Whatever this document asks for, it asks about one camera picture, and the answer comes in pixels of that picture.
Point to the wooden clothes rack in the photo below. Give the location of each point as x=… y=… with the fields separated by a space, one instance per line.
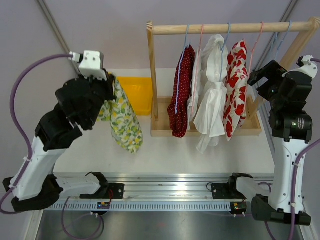
x=160 y=126

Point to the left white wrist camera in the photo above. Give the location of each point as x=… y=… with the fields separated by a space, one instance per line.
x=90 y=64

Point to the aluminium mounting rail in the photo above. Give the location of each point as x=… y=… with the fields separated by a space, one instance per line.
x=160 y=187

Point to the red white-dotted skirt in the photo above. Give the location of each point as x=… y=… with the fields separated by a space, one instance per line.
x=178 y=123

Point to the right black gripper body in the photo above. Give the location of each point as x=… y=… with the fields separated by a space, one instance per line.
x=269 y=91

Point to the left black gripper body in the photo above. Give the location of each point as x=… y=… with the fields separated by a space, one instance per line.
x=103 y=90

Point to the white slotted cable duct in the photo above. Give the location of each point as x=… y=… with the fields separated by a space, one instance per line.
x=142 y=206

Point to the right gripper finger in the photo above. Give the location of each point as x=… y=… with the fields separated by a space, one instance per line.
x=256 y=76
x=273 y=70

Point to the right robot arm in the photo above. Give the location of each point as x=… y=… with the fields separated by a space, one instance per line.
x=291 y=130

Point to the blue wire hanger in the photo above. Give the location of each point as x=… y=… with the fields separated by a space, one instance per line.
x=222 y=49
x=273 y=47
x=179 y=69

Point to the pink wire hanger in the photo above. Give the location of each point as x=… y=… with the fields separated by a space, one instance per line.
x=253 y=49
x=195 y=83

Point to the white ruffled skirt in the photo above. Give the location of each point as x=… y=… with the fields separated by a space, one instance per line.
x=209 y=118

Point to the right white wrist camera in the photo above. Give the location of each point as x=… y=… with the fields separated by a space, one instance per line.
x=306 y=65

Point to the red poppy print skirt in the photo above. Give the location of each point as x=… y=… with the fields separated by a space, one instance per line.
x=235 y=113

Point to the white plain skirt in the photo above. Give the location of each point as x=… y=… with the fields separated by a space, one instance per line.
x=189 y=103

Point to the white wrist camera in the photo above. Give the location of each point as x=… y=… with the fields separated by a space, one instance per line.
x=306 y=65
x=90 y=64

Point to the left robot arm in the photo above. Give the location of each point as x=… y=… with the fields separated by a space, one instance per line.
x=35 y=187

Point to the lemon print skirt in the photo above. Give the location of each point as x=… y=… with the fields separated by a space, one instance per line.
x=126 y=130

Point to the yellow plastic tray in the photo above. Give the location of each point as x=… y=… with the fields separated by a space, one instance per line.
x=139 y=92

